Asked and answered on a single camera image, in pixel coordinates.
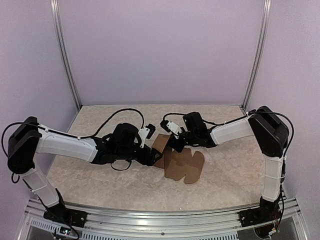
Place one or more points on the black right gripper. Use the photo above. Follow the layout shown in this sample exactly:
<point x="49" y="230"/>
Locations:
<point x="177" y="147"/>

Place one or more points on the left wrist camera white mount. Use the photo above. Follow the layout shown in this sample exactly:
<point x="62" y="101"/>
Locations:
<point x="145" y="133"/>

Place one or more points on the right aluminium frame post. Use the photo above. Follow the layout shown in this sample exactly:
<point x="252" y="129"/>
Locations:
<point x="258" y="53"/>

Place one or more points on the brown cardboard box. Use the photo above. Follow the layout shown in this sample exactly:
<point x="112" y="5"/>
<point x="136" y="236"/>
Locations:
<point x="186" y="165"/>

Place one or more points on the aluminium frame post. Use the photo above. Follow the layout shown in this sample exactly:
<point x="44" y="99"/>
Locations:
<point x="54" y="4"/>
<point x="258" y="53"/>

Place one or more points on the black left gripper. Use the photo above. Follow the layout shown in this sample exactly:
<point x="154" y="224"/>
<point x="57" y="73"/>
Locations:
<point x="150" y="161"/>

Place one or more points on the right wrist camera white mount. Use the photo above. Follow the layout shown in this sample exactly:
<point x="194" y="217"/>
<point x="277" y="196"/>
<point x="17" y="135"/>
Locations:
<point x="171" y="127"/>

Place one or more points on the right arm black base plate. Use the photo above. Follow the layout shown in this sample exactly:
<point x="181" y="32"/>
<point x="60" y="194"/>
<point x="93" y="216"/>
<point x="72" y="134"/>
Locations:
<point x="255" y="216"/>

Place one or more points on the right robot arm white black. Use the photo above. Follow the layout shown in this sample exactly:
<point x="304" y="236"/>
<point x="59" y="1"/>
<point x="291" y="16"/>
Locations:
<point x="270" y="132"/>

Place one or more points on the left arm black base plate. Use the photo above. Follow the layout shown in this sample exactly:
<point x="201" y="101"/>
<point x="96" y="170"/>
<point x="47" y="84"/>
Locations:
<point x="67" y="216"/>

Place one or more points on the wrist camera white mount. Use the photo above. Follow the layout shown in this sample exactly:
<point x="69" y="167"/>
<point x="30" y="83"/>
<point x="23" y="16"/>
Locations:
<point x="171" y="127"/>
<point x="145" y="133"/>

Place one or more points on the front aluminium frame rail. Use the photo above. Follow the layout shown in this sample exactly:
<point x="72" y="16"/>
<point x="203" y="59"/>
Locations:
<point x="116" y="224"/>

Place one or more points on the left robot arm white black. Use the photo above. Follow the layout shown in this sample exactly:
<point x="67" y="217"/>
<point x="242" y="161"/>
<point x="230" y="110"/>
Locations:
<point x="30" y="138"/>

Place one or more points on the left aluminium frame post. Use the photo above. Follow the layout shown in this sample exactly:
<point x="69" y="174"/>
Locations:
<point x="54" y="4"/>

